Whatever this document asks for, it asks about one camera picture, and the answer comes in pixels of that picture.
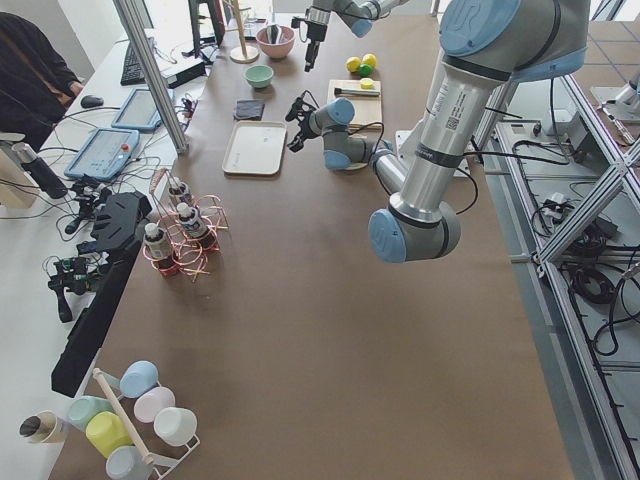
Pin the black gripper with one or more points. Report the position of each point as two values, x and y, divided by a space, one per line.
307 121
316 29

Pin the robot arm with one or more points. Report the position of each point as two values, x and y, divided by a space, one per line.
358 17
484 44

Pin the cream rabbit tray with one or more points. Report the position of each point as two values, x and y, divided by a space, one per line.
255 148

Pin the pink bowl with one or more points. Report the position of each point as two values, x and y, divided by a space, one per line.
280 50

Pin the yellow lemon front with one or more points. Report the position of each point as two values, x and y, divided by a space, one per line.
353 64

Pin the yellow lemon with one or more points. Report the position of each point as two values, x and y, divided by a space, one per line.
353 64
370 59

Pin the metal ice scoop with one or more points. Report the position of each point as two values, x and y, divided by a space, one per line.
273 33

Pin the metal cylinder muddler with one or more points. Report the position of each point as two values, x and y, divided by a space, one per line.
342 91

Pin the grey folded cloth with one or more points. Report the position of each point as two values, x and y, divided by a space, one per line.
249 109

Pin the green lime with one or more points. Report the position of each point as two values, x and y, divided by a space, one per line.
364 70

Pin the yellow lemon back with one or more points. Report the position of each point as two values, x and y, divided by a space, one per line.
370 59

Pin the green bowl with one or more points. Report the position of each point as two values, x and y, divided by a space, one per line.
259 76

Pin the half lemon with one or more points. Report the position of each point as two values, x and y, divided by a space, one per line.
367 84

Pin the wooden mug tree stand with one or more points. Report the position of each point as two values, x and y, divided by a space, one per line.
243 53

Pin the white round plate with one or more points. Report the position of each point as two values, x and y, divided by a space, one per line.
356 167

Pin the wooden cutting board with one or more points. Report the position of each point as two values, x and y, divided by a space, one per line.
368 109

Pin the tea bottle three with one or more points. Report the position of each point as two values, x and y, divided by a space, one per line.
180 193

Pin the tea bottle two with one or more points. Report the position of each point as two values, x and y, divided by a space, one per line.
194 226

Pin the blue teach pendant far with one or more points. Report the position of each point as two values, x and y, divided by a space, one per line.
138 112

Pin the blue teach pendant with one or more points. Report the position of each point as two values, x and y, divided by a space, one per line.
104 154
138 112

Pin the black keyboard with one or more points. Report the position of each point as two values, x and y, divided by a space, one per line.
132 73

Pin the tea bottle one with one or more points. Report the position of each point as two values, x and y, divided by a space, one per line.
160 249

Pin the blue teach pendant near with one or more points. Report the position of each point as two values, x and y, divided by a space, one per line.
104 154

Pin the black computer mouse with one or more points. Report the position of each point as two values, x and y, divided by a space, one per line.
91 101

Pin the black water bottle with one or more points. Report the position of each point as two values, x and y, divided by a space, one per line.
39 171

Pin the person in black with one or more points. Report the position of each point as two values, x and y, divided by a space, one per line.
37 86

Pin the light blue cup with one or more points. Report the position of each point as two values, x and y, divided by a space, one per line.
140 377

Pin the pink cup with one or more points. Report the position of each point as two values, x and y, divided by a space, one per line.
148 405

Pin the white cup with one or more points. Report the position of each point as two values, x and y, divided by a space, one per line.
175 426

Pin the mint green cup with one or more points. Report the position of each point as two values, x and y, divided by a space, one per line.
83 409

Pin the yellow cup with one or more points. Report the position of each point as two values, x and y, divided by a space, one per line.
106 432

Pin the copper wire bottle rack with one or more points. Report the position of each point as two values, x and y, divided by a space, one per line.
191 259

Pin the aluminium frame post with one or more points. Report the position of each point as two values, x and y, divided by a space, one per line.
132 24

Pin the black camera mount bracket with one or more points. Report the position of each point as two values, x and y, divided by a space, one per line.
117 231

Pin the white wire cup rack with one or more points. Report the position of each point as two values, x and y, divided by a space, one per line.
163 458

